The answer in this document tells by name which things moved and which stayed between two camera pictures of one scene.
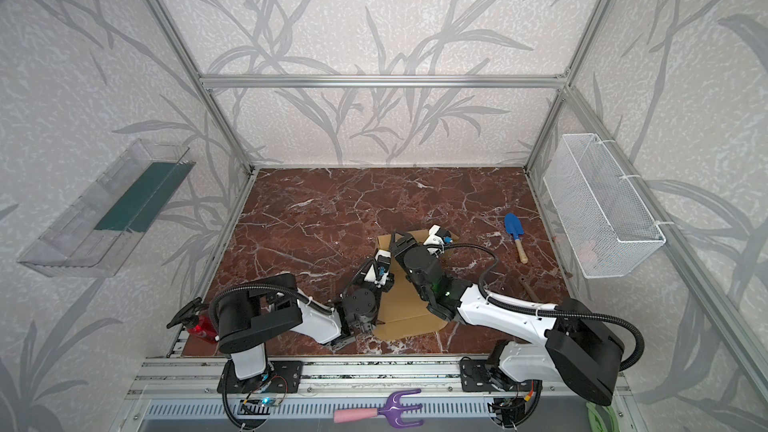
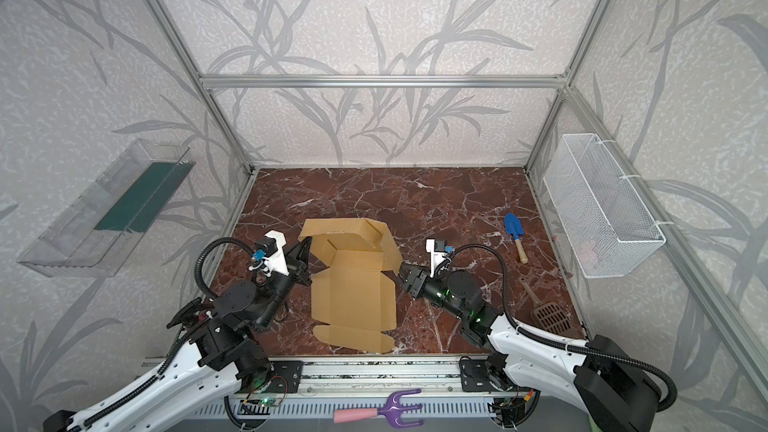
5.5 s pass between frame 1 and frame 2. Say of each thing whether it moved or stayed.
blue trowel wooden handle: stayed
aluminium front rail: stayed
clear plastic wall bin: stayed
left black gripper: moved
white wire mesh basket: stayed
